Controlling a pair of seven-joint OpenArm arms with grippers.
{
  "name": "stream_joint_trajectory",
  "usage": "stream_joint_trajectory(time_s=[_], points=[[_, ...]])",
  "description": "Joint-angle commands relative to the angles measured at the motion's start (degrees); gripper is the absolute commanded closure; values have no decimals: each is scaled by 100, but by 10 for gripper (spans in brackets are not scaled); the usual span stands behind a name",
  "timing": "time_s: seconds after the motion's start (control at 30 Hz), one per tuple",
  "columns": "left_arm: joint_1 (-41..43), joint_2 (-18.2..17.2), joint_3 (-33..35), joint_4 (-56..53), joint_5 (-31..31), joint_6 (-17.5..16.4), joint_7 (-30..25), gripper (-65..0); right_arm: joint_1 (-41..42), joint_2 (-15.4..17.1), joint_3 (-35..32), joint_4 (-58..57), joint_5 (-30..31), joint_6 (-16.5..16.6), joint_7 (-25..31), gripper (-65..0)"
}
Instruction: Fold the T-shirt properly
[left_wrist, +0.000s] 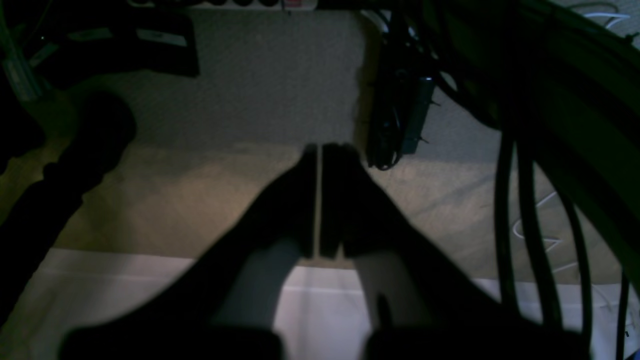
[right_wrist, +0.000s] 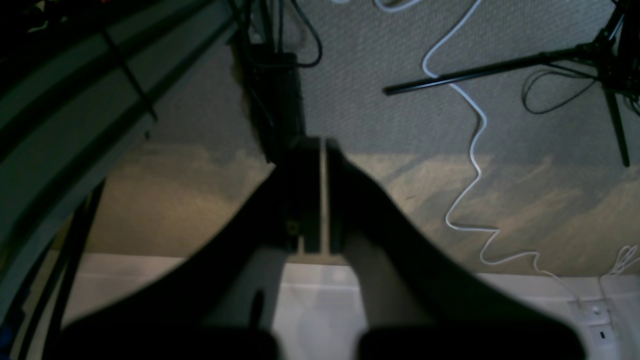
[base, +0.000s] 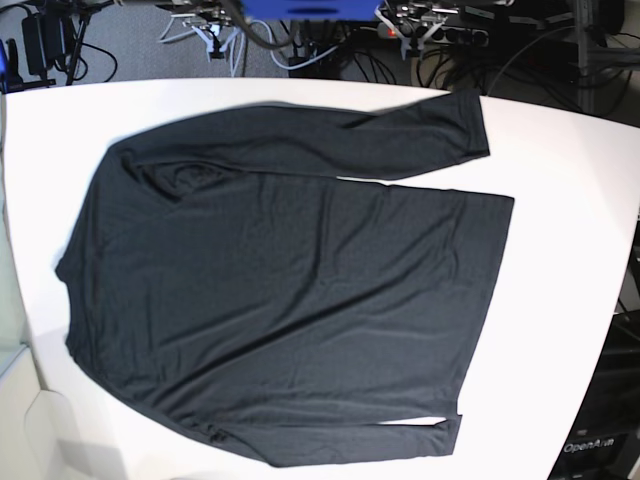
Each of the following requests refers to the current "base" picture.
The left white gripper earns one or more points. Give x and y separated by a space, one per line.
414 18

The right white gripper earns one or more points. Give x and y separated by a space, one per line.
217 37

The black long-sleeve T-shirt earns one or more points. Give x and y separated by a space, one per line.
259 280

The blue plastic box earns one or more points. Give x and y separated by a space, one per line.
350 10

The black power adapter brick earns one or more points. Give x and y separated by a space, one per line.
44 41

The black OpenArm equipment case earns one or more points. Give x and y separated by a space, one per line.
603 442

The black power strip red switch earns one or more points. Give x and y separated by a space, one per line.
440 34

